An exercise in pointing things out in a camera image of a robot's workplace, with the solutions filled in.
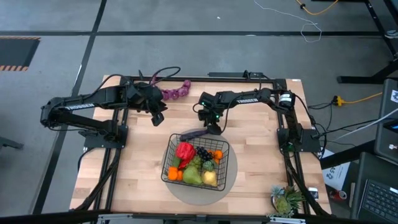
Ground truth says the black wire basket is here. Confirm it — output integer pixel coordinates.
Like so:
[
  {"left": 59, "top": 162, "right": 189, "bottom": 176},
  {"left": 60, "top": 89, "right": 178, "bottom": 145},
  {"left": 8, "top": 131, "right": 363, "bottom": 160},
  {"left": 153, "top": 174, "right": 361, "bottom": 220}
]
[{"left": 160, "top": 133, "right": 230, "bottom": 192}]

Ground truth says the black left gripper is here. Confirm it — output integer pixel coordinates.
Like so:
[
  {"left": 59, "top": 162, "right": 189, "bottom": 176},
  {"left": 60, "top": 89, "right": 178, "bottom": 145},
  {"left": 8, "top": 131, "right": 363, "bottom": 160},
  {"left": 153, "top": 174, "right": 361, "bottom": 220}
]
[{"left": 130, "top": 82, "right": 169, "bottom": 126}]

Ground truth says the white paper sheet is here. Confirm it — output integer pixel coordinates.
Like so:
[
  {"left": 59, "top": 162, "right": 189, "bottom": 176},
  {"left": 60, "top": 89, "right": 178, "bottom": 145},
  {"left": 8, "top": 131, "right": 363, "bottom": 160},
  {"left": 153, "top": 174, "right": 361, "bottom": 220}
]
[{"left": 322, "top": 149, "right": 351, "bottom": 190}]

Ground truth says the red drink can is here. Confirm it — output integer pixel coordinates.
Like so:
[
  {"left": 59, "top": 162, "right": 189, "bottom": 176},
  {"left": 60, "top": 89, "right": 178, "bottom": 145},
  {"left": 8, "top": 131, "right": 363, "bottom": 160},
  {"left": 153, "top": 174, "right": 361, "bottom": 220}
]
[{"left": 329, "top": 189, "right": 348, "bottom": 202}]

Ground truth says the black desk frame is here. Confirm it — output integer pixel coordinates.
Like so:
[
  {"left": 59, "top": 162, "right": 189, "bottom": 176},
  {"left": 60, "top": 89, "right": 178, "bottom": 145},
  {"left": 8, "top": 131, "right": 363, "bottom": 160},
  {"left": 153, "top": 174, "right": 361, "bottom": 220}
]
[{"left": 337, "top": 0, "right": 398, "bottom": 85}]

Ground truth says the yellow hanging cable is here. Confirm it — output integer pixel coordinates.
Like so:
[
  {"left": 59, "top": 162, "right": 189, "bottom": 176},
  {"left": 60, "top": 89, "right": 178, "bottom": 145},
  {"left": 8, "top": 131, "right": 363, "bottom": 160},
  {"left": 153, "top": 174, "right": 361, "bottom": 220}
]
[
  {"left": 294, "top": 0, "right": 340, "bottom": 16},
  {"left": 332, "top": 91, "right": 384, "bottom": 107}
]

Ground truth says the red bell pepper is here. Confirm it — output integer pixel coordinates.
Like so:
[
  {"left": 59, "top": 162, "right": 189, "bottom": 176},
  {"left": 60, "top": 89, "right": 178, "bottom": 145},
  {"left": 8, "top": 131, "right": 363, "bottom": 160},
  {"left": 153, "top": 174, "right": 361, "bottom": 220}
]
[{"left": 175, "top": 141, "right": 197, "bottom": 170}]

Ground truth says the green grape bunch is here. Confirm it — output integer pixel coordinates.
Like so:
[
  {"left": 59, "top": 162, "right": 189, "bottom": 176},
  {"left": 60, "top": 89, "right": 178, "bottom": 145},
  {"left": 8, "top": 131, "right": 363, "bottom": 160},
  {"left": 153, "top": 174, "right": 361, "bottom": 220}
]
[{"left": 188, "top": 155, "right": 205, "bottom": 170}]

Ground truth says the dark grey computer case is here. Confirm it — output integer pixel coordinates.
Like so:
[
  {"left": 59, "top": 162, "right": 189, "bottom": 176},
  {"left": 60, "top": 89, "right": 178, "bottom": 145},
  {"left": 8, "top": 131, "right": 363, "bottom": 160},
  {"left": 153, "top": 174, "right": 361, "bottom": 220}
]
[{"left": 373, "top": 78, "right": 398, "bottom": 164}]

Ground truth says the purple garlic braid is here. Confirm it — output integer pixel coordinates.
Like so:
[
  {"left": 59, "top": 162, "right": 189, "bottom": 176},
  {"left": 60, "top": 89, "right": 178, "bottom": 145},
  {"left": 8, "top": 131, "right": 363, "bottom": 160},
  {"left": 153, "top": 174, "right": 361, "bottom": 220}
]
[{"left": 150, "top": 76, "right": 192, "bottom": 101}]

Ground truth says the grey round placemat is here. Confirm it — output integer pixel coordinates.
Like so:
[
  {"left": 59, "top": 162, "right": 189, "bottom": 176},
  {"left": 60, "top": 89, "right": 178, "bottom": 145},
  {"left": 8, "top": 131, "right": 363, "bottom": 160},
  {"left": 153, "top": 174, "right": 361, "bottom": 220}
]
[{"left": 164, "top": 128, "right": 239, "bottom": 206}]

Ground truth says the white floor cable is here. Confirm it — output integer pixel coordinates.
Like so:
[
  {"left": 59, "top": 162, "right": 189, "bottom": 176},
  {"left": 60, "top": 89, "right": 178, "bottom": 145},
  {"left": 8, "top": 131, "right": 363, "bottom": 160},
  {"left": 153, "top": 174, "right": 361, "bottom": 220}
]
[{"left": 253, "top": 0, "right": 323, "bottom": 44}]

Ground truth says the purple eggplant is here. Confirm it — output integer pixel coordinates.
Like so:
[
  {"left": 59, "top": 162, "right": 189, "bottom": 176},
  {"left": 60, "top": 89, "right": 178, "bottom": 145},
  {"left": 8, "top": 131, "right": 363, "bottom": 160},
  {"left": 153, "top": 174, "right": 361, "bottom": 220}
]
[{"left": 179, "top": 129, "right": 210, "bottom": 142}]

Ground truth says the black laptop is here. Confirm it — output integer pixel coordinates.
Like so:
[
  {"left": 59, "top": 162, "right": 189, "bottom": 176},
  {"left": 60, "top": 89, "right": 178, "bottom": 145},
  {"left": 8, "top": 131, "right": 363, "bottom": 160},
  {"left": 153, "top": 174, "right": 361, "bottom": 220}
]
[{"left": 357, "top": 179, "right": 398, "bottom": 223}]

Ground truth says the hazard-striped black floor mat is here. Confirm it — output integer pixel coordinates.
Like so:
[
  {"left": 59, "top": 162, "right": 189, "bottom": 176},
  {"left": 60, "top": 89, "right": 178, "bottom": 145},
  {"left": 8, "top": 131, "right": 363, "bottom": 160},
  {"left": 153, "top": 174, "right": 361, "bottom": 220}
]
[{"left": 0, "top": 36, "right": 41, "bottom": 72}]

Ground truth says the succulent plant in black pot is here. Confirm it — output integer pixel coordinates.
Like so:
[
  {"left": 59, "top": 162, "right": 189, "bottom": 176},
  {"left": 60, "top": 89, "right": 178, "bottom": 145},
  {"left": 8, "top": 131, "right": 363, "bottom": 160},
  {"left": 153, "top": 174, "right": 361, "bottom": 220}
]
[{"left": 267, "top": 185, "right": 307, "bottom": 218}]

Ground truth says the green pear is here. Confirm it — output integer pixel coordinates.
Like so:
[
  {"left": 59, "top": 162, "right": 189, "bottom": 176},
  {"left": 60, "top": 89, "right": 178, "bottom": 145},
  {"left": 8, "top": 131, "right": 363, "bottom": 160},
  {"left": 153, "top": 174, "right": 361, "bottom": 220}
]
[{"left": 182, "top": 165, "right": 203, "bottom": 187}]

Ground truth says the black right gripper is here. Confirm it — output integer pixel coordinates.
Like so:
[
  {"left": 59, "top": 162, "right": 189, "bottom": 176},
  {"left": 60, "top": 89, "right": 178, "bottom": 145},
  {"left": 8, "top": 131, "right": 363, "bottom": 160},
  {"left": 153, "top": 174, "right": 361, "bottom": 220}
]
[{"left": 198, "top": 91, "right": 226, "bottom": 136}]

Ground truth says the dark grape bunch with leaf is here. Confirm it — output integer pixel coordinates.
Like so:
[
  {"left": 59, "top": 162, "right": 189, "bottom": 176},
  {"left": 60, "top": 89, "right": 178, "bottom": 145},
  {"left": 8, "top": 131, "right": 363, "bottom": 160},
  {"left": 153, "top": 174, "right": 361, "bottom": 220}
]
[{"left": 195, "top": 146, "right": 216, "bottom": 172}]

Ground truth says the black desk foot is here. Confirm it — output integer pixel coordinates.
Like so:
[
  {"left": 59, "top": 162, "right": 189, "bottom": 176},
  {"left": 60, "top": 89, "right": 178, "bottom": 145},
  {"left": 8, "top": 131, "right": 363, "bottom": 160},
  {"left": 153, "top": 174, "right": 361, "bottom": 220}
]
[{"left": 320, "top": 139, "right": 377, "bottom": 170}]

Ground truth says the black power strip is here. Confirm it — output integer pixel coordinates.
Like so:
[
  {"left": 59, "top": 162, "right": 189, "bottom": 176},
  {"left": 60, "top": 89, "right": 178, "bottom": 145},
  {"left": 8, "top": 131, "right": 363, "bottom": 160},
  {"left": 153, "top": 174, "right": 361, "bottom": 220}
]
[{"left": 207, "top": 71, "right": 265, "bottom": 79}]

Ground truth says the grey cable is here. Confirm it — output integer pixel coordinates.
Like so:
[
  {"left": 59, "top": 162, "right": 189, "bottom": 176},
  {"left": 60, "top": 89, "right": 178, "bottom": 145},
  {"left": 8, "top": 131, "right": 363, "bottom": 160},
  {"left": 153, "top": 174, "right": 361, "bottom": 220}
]
[{"left": 334, "top": 108, "right": 398, "bottom": 141}]

